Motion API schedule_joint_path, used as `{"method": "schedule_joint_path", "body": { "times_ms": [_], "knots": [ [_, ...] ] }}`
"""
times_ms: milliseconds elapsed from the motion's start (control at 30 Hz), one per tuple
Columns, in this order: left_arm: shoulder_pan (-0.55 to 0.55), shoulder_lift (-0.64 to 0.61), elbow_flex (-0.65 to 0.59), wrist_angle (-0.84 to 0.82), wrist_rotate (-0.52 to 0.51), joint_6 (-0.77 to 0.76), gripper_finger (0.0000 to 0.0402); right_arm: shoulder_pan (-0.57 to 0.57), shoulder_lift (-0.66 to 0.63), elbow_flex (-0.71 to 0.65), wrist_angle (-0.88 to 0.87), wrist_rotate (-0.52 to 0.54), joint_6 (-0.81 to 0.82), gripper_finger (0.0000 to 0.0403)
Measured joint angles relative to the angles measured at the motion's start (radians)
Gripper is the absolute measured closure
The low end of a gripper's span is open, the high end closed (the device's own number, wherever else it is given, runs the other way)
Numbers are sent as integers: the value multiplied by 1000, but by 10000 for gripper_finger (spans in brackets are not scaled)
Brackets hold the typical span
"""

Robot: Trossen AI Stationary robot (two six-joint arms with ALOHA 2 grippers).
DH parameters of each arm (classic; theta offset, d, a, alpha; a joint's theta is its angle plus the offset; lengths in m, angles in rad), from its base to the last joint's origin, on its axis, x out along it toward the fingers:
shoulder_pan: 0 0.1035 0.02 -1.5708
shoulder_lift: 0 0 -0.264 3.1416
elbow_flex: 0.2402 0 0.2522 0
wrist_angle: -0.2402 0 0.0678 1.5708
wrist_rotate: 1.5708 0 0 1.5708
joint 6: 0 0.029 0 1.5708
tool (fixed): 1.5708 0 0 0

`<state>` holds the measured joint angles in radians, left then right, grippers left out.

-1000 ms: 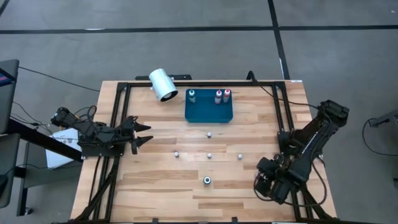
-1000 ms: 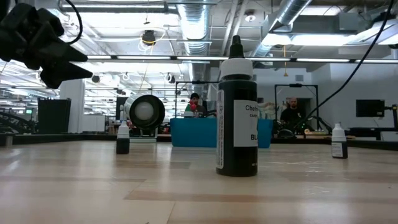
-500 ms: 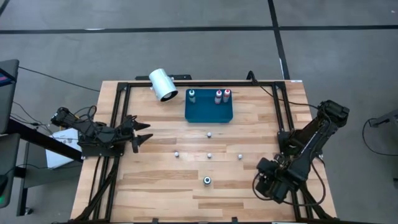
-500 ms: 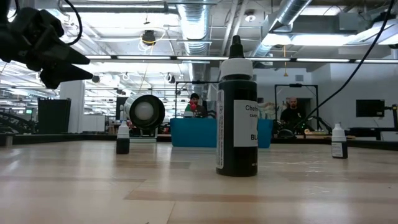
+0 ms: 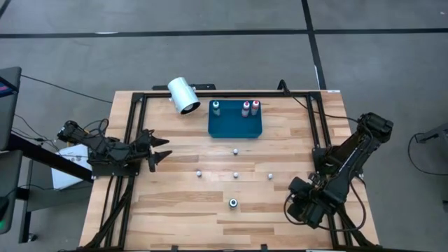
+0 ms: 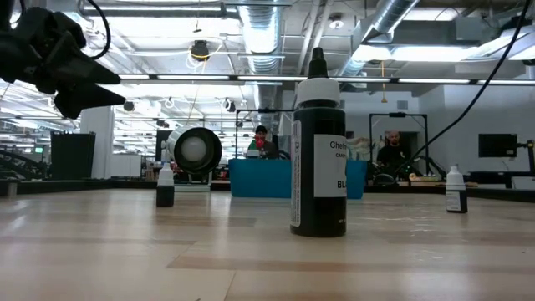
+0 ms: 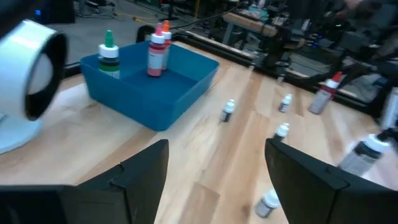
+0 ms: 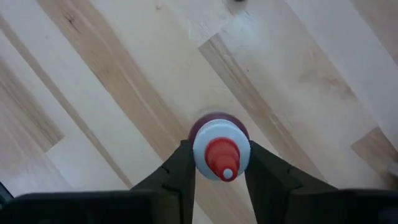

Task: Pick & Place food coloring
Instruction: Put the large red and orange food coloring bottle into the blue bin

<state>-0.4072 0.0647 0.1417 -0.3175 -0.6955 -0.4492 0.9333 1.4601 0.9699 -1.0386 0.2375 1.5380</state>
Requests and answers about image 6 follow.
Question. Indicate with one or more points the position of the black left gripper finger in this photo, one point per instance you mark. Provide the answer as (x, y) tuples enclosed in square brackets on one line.
[(83, 98), (83, 73)]

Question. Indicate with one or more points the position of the black rectangular metal frame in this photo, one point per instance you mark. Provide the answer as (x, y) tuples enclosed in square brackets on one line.
[(251, 110), (397, 114)]

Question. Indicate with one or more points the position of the white low cabinet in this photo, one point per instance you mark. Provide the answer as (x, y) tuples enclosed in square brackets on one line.
[(125, 165)]

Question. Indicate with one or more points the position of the black wall monitor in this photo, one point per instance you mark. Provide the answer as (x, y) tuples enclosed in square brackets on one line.
[(497, 145)]

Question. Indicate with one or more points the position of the rectangular ceiling light panel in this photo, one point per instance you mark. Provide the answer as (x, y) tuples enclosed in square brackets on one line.
[(401, 53)]

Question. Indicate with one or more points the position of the small red background object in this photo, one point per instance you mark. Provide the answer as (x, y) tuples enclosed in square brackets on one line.
[(260, 143)]

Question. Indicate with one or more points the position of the long linear ceiling light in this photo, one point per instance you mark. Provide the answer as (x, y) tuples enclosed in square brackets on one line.
[(192, 77)]

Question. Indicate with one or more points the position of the white ceiling smoke detector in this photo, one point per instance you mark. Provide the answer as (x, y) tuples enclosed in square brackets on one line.
[(336, 24)]

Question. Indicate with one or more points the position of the blue plastic bin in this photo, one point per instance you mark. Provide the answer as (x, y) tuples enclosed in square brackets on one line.
[(259, 177)]

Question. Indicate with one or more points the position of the black round ceiling device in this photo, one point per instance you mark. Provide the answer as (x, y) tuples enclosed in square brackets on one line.
[(200, 50)]

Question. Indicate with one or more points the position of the small white-capped dropper bottle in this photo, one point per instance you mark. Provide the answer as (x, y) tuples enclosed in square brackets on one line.
[(455, 200), (165, 196)]

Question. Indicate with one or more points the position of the black-capped food coloring bottle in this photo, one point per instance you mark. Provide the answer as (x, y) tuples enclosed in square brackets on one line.
[(317, 209)]

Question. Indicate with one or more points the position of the black table edge frame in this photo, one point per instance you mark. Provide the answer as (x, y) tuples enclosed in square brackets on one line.
[(104, 185)]

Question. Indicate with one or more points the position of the white structural column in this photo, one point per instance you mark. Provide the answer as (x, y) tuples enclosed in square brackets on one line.
[(97, 142)]

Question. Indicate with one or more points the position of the black desk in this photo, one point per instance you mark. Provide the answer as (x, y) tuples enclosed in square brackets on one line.
[(493, 173)]

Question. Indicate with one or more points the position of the person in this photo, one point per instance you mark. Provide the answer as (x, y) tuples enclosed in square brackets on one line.
[(393, 156), (269, 149)]

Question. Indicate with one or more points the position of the white black cylindrical lamp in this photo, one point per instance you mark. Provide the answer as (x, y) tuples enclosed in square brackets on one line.
[(194, 150)]

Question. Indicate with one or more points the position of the black cabinet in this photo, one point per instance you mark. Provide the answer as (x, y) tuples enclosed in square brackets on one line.
[(73, 156)]

